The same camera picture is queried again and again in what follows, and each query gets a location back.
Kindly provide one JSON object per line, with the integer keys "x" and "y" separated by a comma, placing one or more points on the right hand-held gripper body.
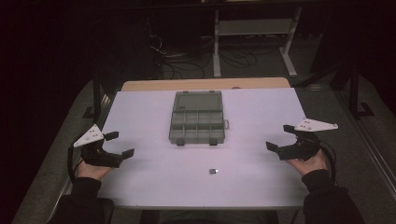
{"x": 301, "y": 146}

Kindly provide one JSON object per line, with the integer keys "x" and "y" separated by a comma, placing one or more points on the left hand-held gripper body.
{"x": 97, "y": 157}

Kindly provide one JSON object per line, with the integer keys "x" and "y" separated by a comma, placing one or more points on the small grey metal part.
{"x": 213, "y": 171}

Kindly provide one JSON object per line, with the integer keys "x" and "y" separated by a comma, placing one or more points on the grey plastic organizer box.
{"x": 196, "y": 119}

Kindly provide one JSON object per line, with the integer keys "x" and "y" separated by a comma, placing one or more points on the person's left hand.
{"x": 92, "y": 171}

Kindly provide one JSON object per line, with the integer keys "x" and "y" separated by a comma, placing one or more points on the person's right hand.
{"x": 309, "y": 165}

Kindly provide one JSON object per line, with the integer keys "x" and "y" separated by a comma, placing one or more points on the black metal stand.
{"x": 355, "y": 93}
{"x": 97, "y": 96}

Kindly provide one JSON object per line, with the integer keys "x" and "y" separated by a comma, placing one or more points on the wooden table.
{"x": 205, "y": 84}

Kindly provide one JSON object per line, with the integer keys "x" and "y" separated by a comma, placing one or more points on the white metal desk frame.
{"x": 255, "y": 28}

